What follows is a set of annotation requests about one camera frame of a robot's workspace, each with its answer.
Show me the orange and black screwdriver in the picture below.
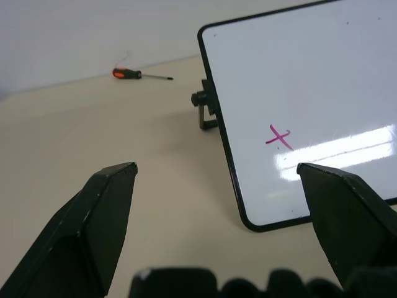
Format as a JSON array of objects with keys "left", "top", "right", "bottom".
[{"left": 112, "top": 67, "right": 174, "bottom": 81}]

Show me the black whiteboard stand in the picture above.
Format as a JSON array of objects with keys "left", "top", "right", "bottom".
[{"left": 190, "top": 79, "right": 220, "bottom": 132}]

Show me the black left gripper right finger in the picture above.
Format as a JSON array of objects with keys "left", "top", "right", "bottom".
[{"left": 297, "top": 162, "right": 397, "bottom": 292}]

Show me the black-framed whiteboard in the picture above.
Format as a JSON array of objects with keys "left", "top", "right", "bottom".
[{"left": 197, "top": 0, "right": 397, "bottom": 233}]

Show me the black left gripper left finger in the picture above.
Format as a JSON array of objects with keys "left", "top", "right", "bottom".
[{"left": 0, "top": 161, "right": 139, "bottom": 298}]

